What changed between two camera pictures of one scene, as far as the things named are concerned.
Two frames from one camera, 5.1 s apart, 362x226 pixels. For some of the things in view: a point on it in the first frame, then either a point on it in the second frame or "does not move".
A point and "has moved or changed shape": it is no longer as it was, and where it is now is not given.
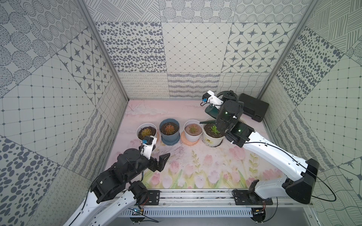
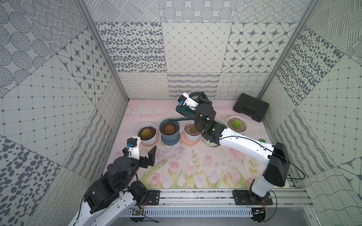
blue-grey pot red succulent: [169, 129] does not move
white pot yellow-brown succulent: [144, 130] does not move
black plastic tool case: [253, 107] does not move
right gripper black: [226, 96] -> [203, 100]
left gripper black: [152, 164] -> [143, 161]
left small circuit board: [137, 215] does not move
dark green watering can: [212, 111] has moved or changed shape
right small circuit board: [259, 214] does not move
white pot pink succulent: [193, 129] does not move
